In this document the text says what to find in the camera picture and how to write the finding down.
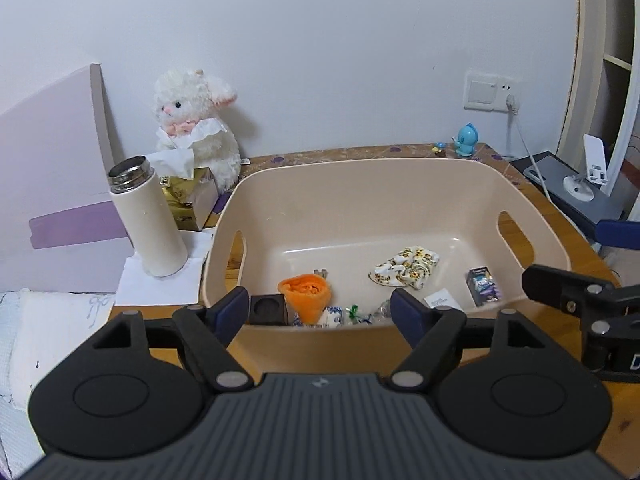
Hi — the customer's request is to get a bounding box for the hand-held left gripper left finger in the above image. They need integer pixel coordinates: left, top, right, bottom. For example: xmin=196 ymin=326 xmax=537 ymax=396
xmin=87 ymin=286 xmax=253 ymax=393

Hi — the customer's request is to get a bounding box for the pink purple headboard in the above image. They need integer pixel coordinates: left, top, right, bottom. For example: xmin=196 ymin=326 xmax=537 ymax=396
xmin=0 ymin=63 xmax=136 ymax=293

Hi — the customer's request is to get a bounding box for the grey laptop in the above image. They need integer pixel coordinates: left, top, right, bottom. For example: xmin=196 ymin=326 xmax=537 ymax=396
xmin=510 ymin=151 xmax=626 ymax=233

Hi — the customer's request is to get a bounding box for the white wall switch socket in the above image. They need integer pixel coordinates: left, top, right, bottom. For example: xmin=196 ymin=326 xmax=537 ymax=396
xmin=463 ymin=71 xmax=521 ymax=113

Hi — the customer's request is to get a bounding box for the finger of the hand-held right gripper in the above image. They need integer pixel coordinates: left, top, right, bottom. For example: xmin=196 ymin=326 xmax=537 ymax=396
xmin=521 ymin=264 xmax=640 ymax=343
xmin=594 ymin=219 xmax=640 ymax=249

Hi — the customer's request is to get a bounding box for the gold tissue box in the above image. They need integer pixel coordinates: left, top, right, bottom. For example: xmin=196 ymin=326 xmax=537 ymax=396
xmin=159 ymin=165 xmax=221 ymax=232

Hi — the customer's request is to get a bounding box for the light checked bed sheet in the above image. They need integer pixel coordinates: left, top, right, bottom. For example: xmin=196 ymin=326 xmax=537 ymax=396
xmin=0 ymin=290 xmax=43 ymax=463

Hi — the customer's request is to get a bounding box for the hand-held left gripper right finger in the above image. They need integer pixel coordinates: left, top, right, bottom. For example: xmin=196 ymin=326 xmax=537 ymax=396
xmin=389 ymin=287 xmax=553 ymax=393

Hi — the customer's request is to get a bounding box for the small black box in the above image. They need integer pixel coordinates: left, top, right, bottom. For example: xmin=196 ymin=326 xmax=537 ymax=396
xmin=248 ymin=294 xmax=293 ymax=327

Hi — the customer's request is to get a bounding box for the white shelf unit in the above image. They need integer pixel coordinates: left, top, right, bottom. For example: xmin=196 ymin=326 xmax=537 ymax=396
xmin=557 ymin=0 xmax=640 ymax=221

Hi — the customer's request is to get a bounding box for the blue white tissue pack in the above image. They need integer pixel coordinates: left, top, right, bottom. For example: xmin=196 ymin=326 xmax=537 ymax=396
xmin=294 ymin=305 xmax=346 ymax=329

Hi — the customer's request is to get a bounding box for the white phone stand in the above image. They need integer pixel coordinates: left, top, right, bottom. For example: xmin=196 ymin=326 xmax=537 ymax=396
xmin=562 ymin=134 xmax=611 ymax=202

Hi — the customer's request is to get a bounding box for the beige plastic storage bin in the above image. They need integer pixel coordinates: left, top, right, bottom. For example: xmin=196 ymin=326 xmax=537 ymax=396
xmin=201 ymin=157 xmax=573 ymax=376

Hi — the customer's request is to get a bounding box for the white plug with cable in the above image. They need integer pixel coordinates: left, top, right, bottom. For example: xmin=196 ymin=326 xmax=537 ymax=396
xmin=505 ymin=94 xmax=566 ymax=211

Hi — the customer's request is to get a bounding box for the small dark printed carton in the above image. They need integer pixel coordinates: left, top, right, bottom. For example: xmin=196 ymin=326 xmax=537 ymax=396
xmin=466 ymin=266 xmax=501 ymax=307

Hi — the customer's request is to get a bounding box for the white paper napkin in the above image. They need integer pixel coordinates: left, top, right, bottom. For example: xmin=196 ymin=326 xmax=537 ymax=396
xmin=114 ymin=230 xmax=216 ymax=307

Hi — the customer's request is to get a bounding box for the white plush sheep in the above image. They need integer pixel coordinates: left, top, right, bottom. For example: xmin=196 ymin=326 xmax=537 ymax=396
xmin=152 ymin=69 xmax=242 ymax=192

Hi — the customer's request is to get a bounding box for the white thermos bottle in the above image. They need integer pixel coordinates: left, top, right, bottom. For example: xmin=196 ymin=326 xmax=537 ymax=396
xmin=107 ymin=156 xmax=188 ymax=278

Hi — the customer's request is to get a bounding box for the small white carton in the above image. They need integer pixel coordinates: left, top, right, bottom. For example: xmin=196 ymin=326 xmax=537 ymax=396
xmin=423 ymin=289 xmax=463 ymax=313

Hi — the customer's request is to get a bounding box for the clear bag with green contents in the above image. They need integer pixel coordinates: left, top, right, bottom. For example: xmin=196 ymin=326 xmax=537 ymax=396
xmin=345 ymin=300 xmax=393 ymax=328

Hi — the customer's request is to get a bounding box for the floral cloth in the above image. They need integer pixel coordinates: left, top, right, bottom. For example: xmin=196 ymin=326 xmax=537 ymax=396
xmin=369 ymin=246 xmax=442 ymax=291

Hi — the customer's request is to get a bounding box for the blue figurine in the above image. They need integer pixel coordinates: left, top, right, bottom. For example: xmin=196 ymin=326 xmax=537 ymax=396
xmin=452 ymin=121 xmax=482 ymax=158

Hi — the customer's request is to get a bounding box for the orange plush pouch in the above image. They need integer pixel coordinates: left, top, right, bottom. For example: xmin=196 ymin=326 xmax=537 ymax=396
xmin=277 ymin=274 xmax=333 ymax=323

